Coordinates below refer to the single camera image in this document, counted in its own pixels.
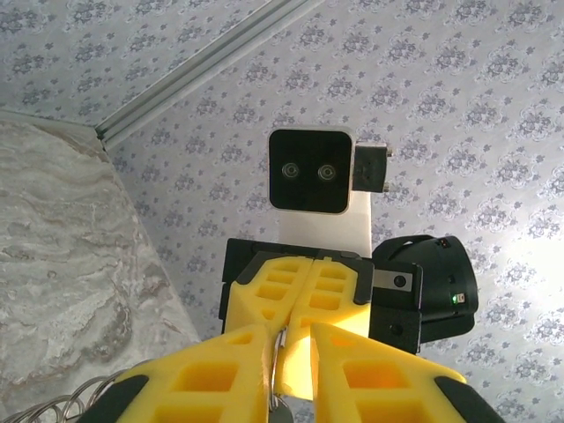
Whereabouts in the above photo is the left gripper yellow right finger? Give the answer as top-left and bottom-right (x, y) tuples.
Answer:
(310, 323), (508, 423)

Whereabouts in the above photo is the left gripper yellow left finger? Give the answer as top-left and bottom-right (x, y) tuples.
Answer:
(83, 324), (273, 423)

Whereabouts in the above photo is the metal key organiser with rings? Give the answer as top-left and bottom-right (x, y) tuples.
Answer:
(6, 328), (295, 423)

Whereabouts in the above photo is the pale table edge strip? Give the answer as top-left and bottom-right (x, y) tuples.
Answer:
(0, 108), (105, 140)

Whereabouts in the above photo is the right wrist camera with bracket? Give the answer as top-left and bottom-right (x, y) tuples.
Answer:
(267, 125), (396, 257)

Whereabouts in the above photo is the right aluminium corner post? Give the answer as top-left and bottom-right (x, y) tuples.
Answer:
(95, 0), (312, 149)

